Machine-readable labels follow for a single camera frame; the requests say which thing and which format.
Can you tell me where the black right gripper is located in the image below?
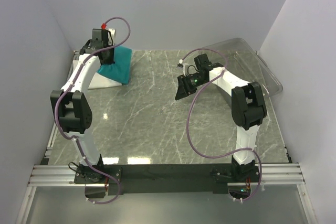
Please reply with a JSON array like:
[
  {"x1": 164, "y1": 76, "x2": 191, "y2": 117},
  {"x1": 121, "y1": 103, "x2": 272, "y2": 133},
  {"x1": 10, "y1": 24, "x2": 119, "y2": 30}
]
[{"x1": 175, "y1": 73, "x2": 207, "y2": 101}]

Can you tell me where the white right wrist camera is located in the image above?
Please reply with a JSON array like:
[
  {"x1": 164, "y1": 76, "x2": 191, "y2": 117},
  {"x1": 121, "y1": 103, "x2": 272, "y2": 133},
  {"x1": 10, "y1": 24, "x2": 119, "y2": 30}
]
[{"x1": 177, "y1": 59, "x2": 192, "y2": 76}]

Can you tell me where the clear plastic bin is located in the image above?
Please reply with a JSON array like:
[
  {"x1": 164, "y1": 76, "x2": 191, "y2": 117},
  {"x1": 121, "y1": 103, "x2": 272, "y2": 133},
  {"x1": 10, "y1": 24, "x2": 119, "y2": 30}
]
[{"x1": 206, "y1": 38, "x2": 283, "y2": 98}]

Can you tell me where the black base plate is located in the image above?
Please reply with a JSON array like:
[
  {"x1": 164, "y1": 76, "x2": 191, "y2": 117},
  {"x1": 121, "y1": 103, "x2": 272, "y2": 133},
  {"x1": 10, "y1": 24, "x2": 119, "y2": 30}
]
[{"x1": 74, "y1": 163, "x2": 260, "y2": 195}]

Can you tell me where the aluminium front rail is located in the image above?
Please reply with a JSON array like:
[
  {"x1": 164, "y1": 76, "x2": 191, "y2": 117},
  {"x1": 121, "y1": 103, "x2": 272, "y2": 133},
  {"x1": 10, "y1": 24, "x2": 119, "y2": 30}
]
[{"x1": 28, "y1": 163, "x2": 305, "y2": 187}]

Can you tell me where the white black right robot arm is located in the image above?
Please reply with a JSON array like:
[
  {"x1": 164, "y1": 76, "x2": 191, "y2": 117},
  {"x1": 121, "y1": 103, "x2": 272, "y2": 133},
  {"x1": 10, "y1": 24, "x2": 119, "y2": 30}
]
[{"x1": 175, "y1": 54, "x2": 267, "y2": 182}]

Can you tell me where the teal t-shirt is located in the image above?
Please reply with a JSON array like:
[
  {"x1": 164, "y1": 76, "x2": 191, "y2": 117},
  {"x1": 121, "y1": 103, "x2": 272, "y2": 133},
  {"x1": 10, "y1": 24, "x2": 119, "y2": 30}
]
[{"x1": 97, "y1": 46, "x2": 132, "y2": 84}]

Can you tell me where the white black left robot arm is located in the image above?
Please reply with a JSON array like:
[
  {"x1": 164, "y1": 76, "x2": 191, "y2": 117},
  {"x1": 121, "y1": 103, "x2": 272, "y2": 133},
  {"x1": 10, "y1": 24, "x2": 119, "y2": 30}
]
[{"x1": 50, "y1": 28, "x2": 115, "y2": 183}]

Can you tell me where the folded white t-shirt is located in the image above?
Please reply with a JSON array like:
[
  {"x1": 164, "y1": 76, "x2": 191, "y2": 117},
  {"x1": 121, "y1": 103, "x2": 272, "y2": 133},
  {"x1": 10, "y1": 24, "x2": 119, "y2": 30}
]
[{"x1": 71, "y1": 58, "x2": 122, "y2": 92}]

